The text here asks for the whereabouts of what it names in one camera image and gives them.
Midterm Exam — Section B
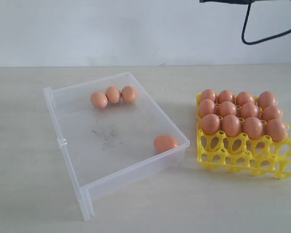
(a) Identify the clear plastic tray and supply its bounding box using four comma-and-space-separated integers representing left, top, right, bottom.
43, 72, 190, 221

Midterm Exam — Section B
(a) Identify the yellow plastic egg tray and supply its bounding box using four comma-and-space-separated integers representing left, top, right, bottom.
196, 93, 291, 179

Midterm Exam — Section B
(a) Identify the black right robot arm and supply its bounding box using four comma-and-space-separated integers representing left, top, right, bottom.
199, 0, 267, 5

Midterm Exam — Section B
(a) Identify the black camera cable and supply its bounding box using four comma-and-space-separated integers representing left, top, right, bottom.
241, 3, 291, 45

